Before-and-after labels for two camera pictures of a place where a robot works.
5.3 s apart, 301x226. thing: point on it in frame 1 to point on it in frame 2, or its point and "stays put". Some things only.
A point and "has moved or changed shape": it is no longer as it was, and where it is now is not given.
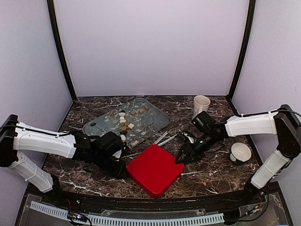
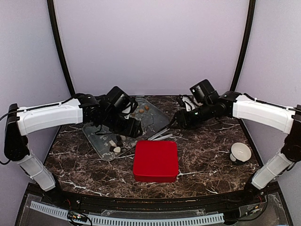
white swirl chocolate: x=122 y=137 stays put
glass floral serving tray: x=133 y=120 stays put
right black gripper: x=186 y=148 to x=183 y=121
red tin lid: x=155 y=169 has moved or changed shape
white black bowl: x=240 y=152 stays put
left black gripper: x=119 y=172 to x=131 y=129
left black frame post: x=51 y=7 stays put
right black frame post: x=231 y=92 stays put
